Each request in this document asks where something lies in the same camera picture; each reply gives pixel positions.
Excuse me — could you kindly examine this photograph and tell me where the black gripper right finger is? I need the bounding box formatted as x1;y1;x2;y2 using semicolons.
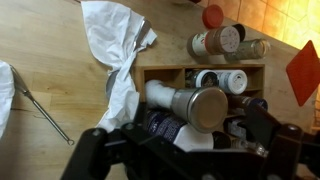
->
246;105;320;180

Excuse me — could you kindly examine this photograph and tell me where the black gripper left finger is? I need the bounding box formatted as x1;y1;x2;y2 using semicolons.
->
61;101;158;180

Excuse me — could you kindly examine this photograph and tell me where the black round lid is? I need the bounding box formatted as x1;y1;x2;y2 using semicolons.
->
233;23;247;43

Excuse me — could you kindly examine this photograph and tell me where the small clear glass bottle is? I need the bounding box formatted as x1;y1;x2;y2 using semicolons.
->
231;138;269;158

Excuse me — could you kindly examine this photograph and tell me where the black-capped dark bottle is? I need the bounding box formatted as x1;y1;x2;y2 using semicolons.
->
213;130;232;150

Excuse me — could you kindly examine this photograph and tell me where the brown spice bottle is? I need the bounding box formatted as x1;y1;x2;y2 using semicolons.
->
186;25;242;58

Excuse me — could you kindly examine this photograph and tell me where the dark spice jar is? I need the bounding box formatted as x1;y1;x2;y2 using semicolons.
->
228;94;269;116

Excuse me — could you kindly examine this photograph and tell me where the dark labelled salt canister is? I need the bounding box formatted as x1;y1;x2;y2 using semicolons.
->
144;109;214;153

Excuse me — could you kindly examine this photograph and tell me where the red flat object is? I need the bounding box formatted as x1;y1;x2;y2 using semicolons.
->
285;39;320;108

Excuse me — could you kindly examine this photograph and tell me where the white-lidded spice jar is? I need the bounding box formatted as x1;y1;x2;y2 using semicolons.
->
184;68;249;96

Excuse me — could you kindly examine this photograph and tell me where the steel salt grinder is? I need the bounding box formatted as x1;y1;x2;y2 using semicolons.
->
144;79;229;134

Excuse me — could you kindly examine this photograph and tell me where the wooden spice tray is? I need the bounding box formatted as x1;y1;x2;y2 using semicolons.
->
133;63;266;134

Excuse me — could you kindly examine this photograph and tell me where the crumpled white napkin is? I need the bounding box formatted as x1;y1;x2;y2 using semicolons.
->
80;0;158;133

